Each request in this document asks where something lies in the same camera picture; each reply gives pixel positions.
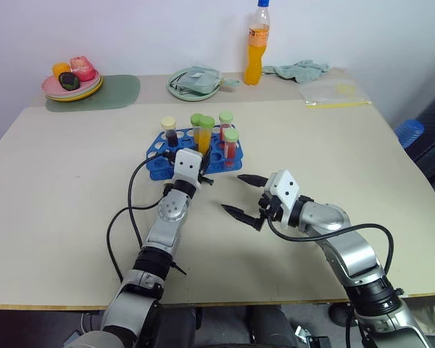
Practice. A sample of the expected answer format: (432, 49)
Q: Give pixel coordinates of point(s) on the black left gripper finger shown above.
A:
(205, 161)

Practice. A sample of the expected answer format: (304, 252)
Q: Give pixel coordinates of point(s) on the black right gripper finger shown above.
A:
(253, 180)
(243, 214)

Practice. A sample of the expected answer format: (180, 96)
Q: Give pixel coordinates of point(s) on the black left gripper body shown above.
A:
(204, 178)

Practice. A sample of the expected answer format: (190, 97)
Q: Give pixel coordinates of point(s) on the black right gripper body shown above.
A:
(270, 207)

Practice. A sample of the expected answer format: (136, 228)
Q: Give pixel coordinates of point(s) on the yellow tube with lime cap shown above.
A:
(204, 137)

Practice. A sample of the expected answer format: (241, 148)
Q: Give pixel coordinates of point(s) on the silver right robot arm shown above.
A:
(351, 250)

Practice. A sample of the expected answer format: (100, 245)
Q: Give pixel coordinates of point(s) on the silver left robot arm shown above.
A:
(166, 212)

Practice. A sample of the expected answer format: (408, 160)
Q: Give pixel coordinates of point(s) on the blue test tube rack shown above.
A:
(217, 159)

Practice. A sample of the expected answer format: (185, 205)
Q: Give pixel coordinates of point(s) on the red tube with green cap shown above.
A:
(231, 149)
(225, 125)

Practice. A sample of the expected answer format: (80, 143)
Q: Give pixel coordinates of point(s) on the yellow tube with green cap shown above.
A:
(195, 127)

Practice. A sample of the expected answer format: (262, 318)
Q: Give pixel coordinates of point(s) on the brown tube with cream cap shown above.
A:
(169, 132)

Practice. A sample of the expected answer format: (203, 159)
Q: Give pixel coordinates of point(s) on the pale green pouch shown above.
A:
(197, 80)

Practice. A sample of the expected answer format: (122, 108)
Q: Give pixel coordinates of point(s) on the green placemat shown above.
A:
(119, 92)

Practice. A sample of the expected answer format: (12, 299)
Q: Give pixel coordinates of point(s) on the clear zip bag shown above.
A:
(330, 95)

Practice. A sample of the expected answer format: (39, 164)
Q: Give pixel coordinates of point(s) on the dark rounded shape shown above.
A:
(272, 326)
(177, 328)

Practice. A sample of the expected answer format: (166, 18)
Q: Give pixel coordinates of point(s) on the orange drink plastic bottle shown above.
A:
(256, 54)

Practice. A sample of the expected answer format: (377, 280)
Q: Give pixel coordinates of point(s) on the crumpled green cloth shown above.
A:
(299, 69)

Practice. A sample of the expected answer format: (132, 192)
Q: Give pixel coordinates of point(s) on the small black round shape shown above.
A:
(340, 314)

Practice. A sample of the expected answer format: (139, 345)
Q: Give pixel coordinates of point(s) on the yellow plate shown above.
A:
(97, 88)

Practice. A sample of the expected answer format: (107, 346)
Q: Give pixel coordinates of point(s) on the pink toy food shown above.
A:
(82, 68)

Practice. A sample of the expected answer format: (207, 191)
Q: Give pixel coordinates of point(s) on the blue ribbed cylinder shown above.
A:
(409, 132)

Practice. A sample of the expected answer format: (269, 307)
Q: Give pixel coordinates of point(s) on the dark toy food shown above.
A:
(69, 80)

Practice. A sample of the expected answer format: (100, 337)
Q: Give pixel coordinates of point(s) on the pink plate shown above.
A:
(52, 87)

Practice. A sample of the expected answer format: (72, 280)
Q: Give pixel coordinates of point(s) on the orange toy food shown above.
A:
(60, 69)

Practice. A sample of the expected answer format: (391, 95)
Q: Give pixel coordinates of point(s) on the black object beside table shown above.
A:
(433, 145)

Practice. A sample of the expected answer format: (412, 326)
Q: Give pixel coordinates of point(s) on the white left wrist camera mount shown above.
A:
(187, 165)

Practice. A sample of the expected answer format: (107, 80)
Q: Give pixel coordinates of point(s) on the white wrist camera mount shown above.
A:
(187, 165)
(284, 186)

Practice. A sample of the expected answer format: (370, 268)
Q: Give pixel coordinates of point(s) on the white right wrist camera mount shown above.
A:
(284, 186)

